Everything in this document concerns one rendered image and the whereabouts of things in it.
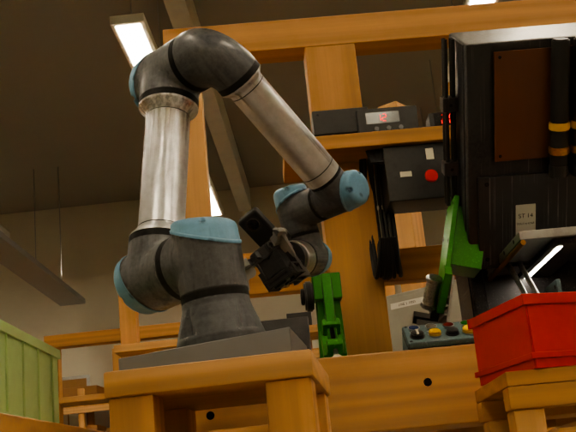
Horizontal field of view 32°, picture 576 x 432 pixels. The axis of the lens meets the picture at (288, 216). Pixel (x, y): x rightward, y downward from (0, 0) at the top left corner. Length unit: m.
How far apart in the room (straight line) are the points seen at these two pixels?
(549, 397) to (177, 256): 0.64
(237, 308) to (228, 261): 0.08
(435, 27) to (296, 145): 1.03
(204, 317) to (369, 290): 1.04
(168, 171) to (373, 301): 0.92
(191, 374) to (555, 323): 0.59
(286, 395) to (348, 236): 1.19
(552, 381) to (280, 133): 0.70
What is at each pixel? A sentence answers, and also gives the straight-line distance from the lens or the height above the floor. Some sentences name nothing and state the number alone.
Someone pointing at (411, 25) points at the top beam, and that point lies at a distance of 2.90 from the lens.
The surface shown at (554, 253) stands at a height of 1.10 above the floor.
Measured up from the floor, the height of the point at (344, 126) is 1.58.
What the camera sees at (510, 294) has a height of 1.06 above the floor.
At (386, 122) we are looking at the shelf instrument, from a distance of 2.68.
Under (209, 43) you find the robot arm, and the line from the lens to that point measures 1.91.
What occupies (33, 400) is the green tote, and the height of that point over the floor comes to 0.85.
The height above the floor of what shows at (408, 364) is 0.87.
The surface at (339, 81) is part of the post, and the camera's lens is 2.81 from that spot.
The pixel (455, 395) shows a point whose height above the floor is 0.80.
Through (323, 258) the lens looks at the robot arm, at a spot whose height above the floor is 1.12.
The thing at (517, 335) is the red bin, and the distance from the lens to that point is 1.71.
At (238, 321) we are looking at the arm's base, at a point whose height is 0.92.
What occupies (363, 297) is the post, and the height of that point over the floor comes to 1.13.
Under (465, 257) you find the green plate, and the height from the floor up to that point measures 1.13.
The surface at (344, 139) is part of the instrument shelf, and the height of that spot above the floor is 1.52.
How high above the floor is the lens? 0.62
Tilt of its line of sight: 16 degrees up
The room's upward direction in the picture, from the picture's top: 6 degrees counter-clockwise
